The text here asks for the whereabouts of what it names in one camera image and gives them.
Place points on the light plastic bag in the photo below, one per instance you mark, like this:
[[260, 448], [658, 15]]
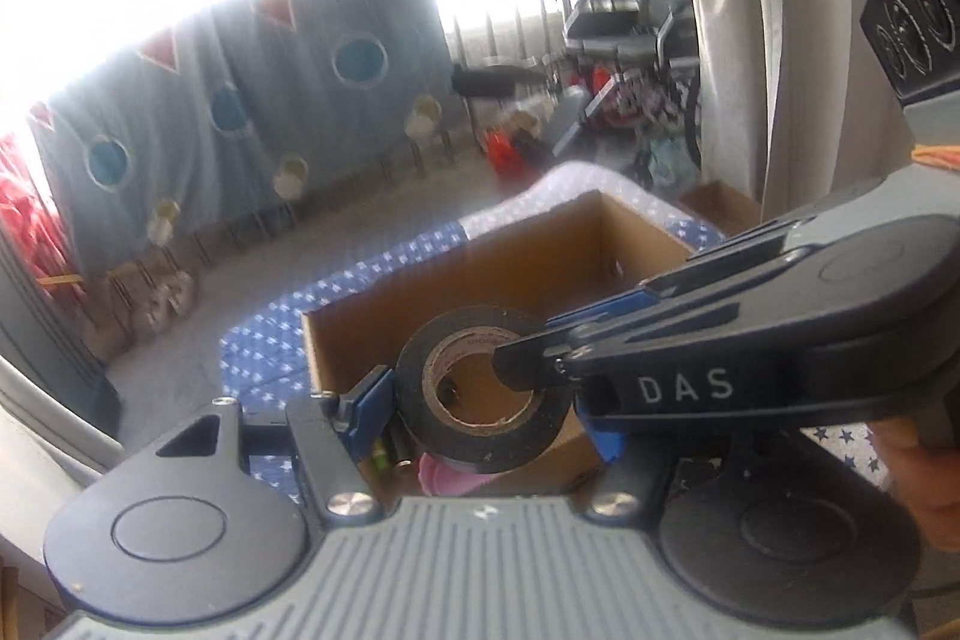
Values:
[[671, 164]]

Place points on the black padded cushion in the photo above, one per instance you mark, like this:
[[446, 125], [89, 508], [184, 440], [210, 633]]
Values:
[[495, 80]]

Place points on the white shoe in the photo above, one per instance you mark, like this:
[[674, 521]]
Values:
[[157, 310], [184, 293]]

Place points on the grey cylindrical cushion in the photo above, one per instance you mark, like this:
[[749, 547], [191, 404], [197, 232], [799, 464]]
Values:
[[570, 119]]

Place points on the pink plastic lid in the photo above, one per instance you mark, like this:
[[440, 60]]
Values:
[[450, 476]]

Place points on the black tape roll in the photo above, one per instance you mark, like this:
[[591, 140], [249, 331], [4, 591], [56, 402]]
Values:
[[420, 415]]

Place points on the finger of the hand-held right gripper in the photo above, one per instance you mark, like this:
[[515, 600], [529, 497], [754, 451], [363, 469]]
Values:
[[525, 362], [712, 280]]

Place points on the green toy pen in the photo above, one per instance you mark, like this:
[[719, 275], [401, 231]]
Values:
[[380, 456]]

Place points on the grey hanging sheet with circles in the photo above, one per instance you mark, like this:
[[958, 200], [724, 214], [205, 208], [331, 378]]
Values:
[[300, 108]]

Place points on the person's right hand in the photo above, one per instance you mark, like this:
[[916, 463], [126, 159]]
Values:
[[922, 497]]

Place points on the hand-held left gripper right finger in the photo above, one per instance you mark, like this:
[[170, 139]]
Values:
[[604, 441]]

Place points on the blue white star blanket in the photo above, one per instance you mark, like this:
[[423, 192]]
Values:
[[262, 340]]

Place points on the red hanging cloth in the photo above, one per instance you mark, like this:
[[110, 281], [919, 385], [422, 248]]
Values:
[[30, 197]]

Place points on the small red bag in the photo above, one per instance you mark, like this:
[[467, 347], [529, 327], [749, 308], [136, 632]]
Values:
[[504, 153]]

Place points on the yellow wooden frame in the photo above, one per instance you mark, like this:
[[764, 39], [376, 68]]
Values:
[[60, 278]]

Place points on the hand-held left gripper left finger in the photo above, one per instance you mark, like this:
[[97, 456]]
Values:
[[371, 407]]

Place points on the cream window curtain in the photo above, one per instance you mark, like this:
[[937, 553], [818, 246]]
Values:
[[735, 10]]

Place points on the small cardboard box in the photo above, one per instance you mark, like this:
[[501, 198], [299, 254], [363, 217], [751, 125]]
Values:
[[720, 205]]

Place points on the brown cardboard box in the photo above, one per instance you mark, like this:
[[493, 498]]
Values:
[[525, 250]]

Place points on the folding wheelchair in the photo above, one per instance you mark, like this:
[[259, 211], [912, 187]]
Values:
[[622, 25]]

